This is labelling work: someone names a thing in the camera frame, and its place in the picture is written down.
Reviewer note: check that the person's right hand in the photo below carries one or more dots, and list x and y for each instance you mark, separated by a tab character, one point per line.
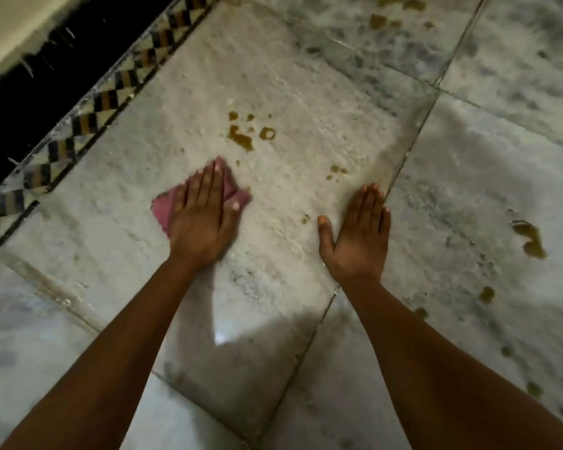
359	248

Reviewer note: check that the person's left hand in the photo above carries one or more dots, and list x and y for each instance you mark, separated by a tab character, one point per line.
199	229

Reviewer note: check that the person's right middle finger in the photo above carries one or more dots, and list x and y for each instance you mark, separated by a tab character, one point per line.
369	203

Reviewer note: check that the person's left middle finger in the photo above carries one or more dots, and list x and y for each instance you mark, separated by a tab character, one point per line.
206	185

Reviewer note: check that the person's left thumb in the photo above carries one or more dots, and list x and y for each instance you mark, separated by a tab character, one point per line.
231	217

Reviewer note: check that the person's right thumb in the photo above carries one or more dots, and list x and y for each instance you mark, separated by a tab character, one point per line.
325	231

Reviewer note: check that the person's left little finger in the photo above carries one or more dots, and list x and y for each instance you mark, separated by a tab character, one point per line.
180	197

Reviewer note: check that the person's right little finger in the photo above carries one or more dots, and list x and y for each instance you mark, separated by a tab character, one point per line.
385	222

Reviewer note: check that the pink cleaning cloth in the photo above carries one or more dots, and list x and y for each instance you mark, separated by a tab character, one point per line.
162	208

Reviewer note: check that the person's right forearm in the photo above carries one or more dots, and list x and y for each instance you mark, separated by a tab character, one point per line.
445	384

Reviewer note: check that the person's left forearm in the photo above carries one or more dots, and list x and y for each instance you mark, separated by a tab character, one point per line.
108	365

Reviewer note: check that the brown liquid spill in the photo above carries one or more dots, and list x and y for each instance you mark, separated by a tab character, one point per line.
531	238
336	171
240	138
267	133
377	21

